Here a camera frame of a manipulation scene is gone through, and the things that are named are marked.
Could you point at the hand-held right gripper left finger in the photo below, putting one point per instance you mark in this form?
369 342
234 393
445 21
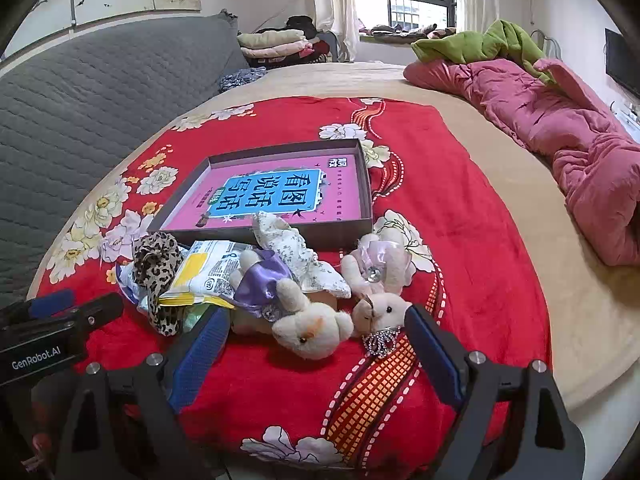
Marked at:
200 355

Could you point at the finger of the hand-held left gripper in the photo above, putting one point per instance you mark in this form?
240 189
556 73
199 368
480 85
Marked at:
97 310
50 303

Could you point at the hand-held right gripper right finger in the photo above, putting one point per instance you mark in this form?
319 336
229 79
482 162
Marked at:
430 355

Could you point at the blue white tissue packet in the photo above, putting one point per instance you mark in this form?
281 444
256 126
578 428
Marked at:
126 282

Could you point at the plush rabbit lilac bow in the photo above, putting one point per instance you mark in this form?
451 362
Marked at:
382 305

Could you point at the leopard print scrunchie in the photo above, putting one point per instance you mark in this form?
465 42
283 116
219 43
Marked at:
155 265

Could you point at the white yellow wet wipe packet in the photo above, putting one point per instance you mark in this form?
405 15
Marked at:
205 270

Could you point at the plush bunny purple dress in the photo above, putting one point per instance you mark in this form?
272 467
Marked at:
300 320

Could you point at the white floral scrunchie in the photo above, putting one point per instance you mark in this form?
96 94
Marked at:
295 255

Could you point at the brown cardboard box tray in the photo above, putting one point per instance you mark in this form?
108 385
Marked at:
280 237

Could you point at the red floral blanket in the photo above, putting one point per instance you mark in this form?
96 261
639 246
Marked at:
280 390

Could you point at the beige bed sheet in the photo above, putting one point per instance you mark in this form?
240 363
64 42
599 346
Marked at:
530 240

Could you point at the pink book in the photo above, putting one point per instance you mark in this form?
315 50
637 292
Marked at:
275 192

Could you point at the grey quilted headboard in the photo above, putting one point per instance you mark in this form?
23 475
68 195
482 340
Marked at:
90 125

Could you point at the pink quilt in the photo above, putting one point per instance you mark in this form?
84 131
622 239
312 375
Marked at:
560 125

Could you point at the blue patterned cloth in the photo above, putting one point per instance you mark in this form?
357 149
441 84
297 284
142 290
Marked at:
242 79

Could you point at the green blanket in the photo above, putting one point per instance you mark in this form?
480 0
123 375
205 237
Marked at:
480 42

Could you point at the stack of folded clothes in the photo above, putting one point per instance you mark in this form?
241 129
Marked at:
272 44

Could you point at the clothes on window sill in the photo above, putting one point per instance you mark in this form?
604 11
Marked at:
400 32

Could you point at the metal chair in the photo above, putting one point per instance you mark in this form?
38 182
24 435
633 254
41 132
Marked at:
547 42

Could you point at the dark clothes pile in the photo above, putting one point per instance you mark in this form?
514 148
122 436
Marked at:
302 25

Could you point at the black television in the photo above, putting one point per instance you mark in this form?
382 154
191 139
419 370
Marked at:
622 62

